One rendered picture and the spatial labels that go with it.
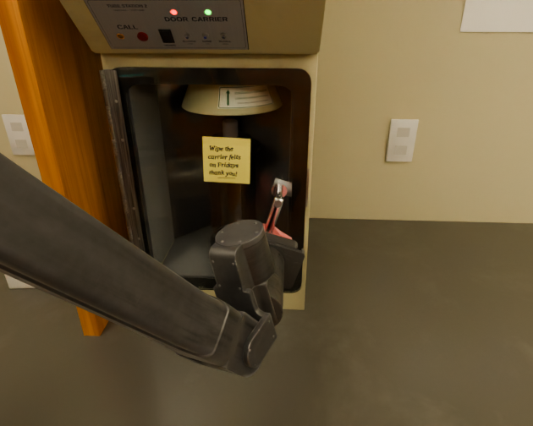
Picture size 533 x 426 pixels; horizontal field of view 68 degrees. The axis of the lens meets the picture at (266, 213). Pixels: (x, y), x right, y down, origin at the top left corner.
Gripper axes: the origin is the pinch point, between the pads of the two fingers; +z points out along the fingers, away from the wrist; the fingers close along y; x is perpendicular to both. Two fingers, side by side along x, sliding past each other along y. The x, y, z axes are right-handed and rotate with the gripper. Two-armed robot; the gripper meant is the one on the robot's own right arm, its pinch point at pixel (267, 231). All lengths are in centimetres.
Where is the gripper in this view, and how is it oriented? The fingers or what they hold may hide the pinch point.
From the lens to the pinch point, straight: 64.5
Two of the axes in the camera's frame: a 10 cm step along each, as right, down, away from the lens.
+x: -2.9, 8.4, 4.5
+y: -9.5, -2.9, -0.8
